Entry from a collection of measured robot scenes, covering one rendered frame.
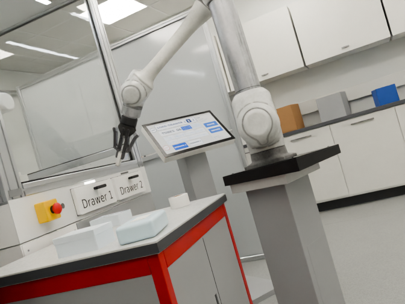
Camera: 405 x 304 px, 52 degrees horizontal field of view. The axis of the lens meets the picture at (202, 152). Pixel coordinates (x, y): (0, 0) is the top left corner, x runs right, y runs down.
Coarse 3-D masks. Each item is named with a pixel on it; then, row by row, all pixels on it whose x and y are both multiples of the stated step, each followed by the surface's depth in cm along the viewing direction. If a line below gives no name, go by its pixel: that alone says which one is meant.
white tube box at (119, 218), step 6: (126, 210) 151; (102, 216) 155; (108, 216) 151; (114, 216) 144; (120, 216) 144; (126, 216) 147; (132, 216) 151; (90, 222) 147; (96, 222) 146; (102, 222) 145; (114, 222) 144; (120, 222) 143; (126, 222) 146
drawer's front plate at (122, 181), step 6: (126, 174) 206; (132, 174) 212; (138, 174) 218; (114, 180) 194; (120, 180) 199; (126, 180) 204; (132, 180) 210; (138, 180) 216; (114, 186) 194; (120, 186) 198; (126, 186) 203; (132, 186) 208; (138, 186) 214; (144, 186) 221; (120, 192) 196; (126, 192) 201; (132, 192) 207; (138, 192) 213; (120, 198) 195
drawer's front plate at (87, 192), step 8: (96, 184) 180; (112, 184) 192; (72, 192) 165; (80, 192) 168; (88, 192) 172; (96, 192) 178; (104, 192) 184; (112, 192) 190; (80, 200) 166; (96, 200) 177; (112, 200) 188; (80, 208) 165; (88, 208) 170; (96, 208) 175
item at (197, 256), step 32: (192, 224) 114; (224, 224) 144; (32, 256) 126; (96, 256) 96; (128, 256) 94; (160, 256) 94; (192, 256) 111; (224, 256) 135; (0, 288) 107; (32, 288) 104; (64, 288) 101; (96, 288) 98; (128, 288) 96; (160, 288) 93; (192, 288) 105; (224, 288) 127
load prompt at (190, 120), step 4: (180, 120) 268; (184, 120) 269; (188, 120) 270; (192, 120) 271; (196, 120) 272; (160, 124) 261; (164, 124) 262; (168, 124) 263; (172, 124) 263; (176, 124) 264; (180, 124) 265; (184, 124) 266; (156, 128) 257; (160, 128) 258; (164, 128) 259
